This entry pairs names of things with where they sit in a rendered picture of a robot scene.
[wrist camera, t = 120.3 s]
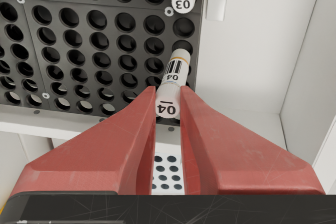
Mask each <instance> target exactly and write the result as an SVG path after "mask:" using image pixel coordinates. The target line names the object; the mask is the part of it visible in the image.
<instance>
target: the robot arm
mask: <svg viewBox="0 0 336 224"><path fill-rule="evenodd" d="M155 147H156V87H155V86H148V87H147V88H146V89H145V90H144V91H143V92H142V93H141V94H140V95H139V96H138V97H136V98H135V99H134V100H133V101H132V102H131V103H130V104H129V105H128V106H127V107H126V108H124V109H122V110H121V111H119V112H117V113H115V114H113V115H112V116H110V117H108V118H106V119H105V120H103V121H101V122H99V123H98V124H96V125H94V126H92V127H91V128H89V129H87V130H85V131H84V132H82V133H80V134H78V135H77V136H75V137H73V138H71V139H70V140H68V141H66V142H64V143H63V144H61V145H59V146H57V147H56V148H54V149H52V150H50V151H49V152H47V153H45V154H43V155H42V156H40V157H38V158H36V159H35V160H33V161H31V162H30V163H28V164H26V165H25V167H24V169H23V170H22V172H21V174H20V176H19V178H18V180H17V182H16V184H15V186H14V188H13V190H12V192H11V194H10V196H9V198H8V200H7V202H6V204H5V206H4V208H3V210H2V212H1V214H0V224H336V195H326V193H325V191H324V189H323V187H322V185H321V183H320V181H319V179H318V177H317V175H316V173H315V171H314V169H313V168H312V166H311V165H310V164H309V163H308V162H306V161H304V160H302V159H301V158H299V157H297V156H295V155H294V154H292V153H290V152H288V151H287V150H285V149H283V148H281V147H280V146H278V145H276V144H274V143H273V142H271V141H269V140H267V139H266V138H264V137H262V136H260V135H258V134H257V133H255V132H253V131H251V130H250V129H248V128H246V127H244V126H243V125H241V124H239V123H237V122H236V121H234V120H232V119H230V118H229V117H227V116H225V115H223V114H222V113H220V112H218V111H216V110H214V109H213V108H211V107H210V106H209V105H207V104H206V103H205V102H204V101H203V100H202V99H201V98H200V97H199V96H198V95H197V94H196V93H195V92H193V91H192V90H191V89H190V88H189V87H188V86H186V85H182V86H181V87H180V148H181V160H182V172H183V184H184V195H152V184H153V172H154V160H155Z"/></svg>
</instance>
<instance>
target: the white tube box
mask: <svg viewBox="0 0 336 224"><path fill-rule="evenodd" d="M181 157H182V156H181V155H175V154H168V153H161V152H155V155H154V167H153V179H152V191H151V192H152V193H185V192H184V179H183V168H182V167H181V166H180V162H181Z"/></svg>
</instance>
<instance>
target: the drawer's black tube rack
mask: <svg viewBox="0 0 336 224"><path fill-rule="evenodd" d="M173 13H179V12H177V11H174V10H173V8H171V7H170V0H0V104H3V105H11V106H19V107H27V108H35V109H43V110H50V111H59V112H67V113H75V114H83V115H91V116H99V117H107V118H108V117H110V116H112V115H113V114H115V113H117V112H119V111H121V110H122V109H124V108H125V107H127V106H128V105H129V104H130V103H131V102H132V101H133V100H134V99H129V98H127V97H132V98H136V97H138V96H139V95H140V94H141V93H142V92H143V91H144V90H145V89H146V88H147V87H148V86H155V93H156V92H157V90H158V88H159V86H160V85H161V82H162V79H163V76H164V73H165V71H166V68H167V65H168V43H169V16H172V15H173ZM9 83H12V84H15V85H10V84H9ZM31 86H37V88H33V87H31ZM59 89H64V90H66V91H60V90H59ZM10 92H13V93H15V94H16V95H17V96H18V97H19V98H20V100H16V99H14V98H13V97H12V96H11V95H10ZM82 92H89V93H90V94H84V93H82ZM31 94H32V95H36V96H37V97H39V98H40V99H41V103H39V102H36V101H34V100H33V99H32V97H31ZM104 94H107V95H113V96H111V97H108V96H105V95H104ZM59 98H63V99H65V100H67V101H68V102H69V105H70V106H65V105H63V104H61V103H60V102H59ZM81 101H87V102H88V103H90V104H91V106H92V108H90V109H88V108H85V107H83V106H82V105H81ZM105 103H108V104H110V105H112V106H113V107H114V109H115V111H108V110H106V109H105V108H104V107H103V104H105Z"/></svg>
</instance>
